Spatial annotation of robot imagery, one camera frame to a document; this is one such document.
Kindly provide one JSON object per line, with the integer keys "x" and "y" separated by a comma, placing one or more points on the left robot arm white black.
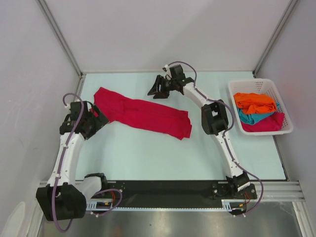
{"x": 62, "y": 198}

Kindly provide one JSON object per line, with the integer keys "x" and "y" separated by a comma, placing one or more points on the orange t shirt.
{"x": 252, "y": 103}

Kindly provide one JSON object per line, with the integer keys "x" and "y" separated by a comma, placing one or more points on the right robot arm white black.
{"x": 214, "y": 119}

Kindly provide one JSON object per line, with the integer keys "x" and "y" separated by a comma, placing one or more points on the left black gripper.
{"x": 100, "y": 121}

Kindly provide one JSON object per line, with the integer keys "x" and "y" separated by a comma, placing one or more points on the crimson red t shirt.
{"x": 143, "y": 114}

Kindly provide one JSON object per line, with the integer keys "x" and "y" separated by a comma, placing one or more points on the left aluminium corner post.
{"x": 59, "y": 35}

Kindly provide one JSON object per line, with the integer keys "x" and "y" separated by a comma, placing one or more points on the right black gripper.
{"x": 155, "y": 88}

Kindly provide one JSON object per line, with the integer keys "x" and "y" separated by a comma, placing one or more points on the white slotted cable duct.
{"x": 226, "y": 207}

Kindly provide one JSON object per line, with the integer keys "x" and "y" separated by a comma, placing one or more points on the right aluminium corner post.
{"x": 275, "y": 35}

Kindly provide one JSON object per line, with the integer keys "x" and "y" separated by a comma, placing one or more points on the teal t shirt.
{"x": 252, "y": 111}

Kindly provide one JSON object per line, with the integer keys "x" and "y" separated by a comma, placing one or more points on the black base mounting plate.
{"x": 179, "y": 194}

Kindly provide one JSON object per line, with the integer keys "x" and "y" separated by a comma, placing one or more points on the white perforated plastic basket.
{"x": 260, "y": 86}

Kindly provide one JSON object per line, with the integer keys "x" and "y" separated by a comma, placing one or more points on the aluminium frame rail front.
{"x": 268, "y": 191}

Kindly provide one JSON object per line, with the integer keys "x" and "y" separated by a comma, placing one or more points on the aluminium corner post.
{"x": 59, "y": 35}
{"x": 275, "y": 35}

